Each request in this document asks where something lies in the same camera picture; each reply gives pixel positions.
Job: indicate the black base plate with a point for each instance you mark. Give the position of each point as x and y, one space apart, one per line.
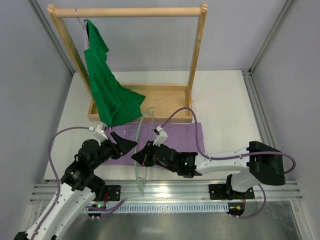
225 192
110 193

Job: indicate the right controller board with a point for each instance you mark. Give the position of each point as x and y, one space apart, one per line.
235 209

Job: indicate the aluminium mounting rail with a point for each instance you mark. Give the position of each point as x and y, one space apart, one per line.
194 190

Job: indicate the purple trousers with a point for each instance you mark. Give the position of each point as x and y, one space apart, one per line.
181 137

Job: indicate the left controller board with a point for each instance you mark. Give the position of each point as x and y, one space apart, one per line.
95 210

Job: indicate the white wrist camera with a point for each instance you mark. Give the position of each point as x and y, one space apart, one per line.
160 136
99 131

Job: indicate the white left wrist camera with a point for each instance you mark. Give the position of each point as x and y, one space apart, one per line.
99 131

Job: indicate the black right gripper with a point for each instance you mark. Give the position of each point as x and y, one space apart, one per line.
151 154

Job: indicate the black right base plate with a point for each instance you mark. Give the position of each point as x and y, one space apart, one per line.
225 192

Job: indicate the purple clothes hanger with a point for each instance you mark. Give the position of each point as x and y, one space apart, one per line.
84 30

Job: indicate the slotted grey cable duct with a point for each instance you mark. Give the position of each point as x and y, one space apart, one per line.
159 208

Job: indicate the green t-shirt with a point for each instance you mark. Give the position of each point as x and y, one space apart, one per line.
116 105

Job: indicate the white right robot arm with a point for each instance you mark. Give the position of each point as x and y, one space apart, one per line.
250 166

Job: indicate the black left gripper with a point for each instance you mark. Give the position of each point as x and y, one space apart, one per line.
114 146

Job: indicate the pale green clothes hanger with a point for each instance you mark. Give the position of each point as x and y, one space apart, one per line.
141 181

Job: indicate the wooden clothes rack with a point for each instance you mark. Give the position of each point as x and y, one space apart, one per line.
163 98

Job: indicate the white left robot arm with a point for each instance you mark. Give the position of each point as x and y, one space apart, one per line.
78 187

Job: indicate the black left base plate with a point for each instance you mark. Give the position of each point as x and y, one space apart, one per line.
110 193

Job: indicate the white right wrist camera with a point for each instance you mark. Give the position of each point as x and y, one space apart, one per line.
160 136

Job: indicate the controller board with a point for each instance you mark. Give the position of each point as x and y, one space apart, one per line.
95 210
235 209

